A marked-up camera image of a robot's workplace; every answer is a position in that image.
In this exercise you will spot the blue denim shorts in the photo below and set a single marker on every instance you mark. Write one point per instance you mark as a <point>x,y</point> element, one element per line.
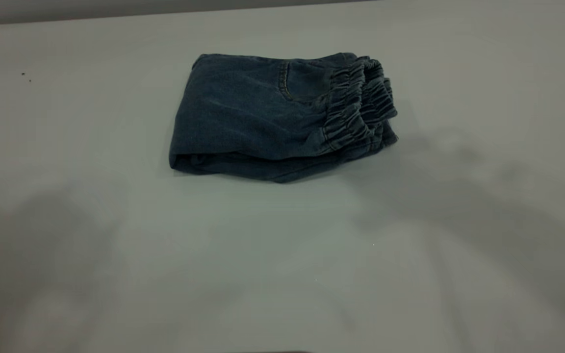
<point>253,108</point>

